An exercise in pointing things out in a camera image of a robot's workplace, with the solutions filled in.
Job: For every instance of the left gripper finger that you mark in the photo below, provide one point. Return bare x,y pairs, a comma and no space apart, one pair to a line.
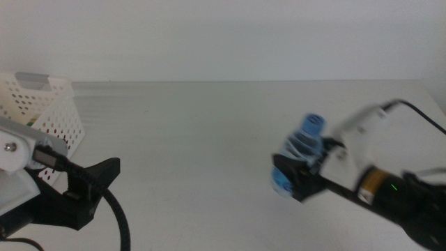
108,171

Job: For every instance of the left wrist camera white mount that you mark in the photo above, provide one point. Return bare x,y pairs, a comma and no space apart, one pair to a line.
14,164

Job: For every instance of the white perforated plastic basket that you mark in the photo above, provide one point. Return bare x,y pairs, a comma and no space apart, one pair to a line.
57,83

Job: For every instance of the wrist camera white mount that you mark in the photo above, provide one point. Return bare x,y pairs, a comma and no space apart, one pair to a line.
14,164
383,146

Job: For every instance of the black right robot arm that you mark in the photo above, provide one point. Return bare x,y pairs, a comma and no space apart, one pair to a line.
432,216

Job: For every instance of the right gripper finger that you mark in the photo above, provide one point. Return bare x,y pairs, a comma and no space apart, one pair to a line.
332,143
296,178

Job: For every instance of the blue capped water bottle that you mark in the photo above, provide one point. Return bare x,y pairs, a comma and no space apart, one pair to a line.
306,143

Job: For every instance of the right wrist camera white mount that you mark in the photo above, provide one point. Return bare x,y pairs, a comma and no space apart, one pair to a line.
383,146

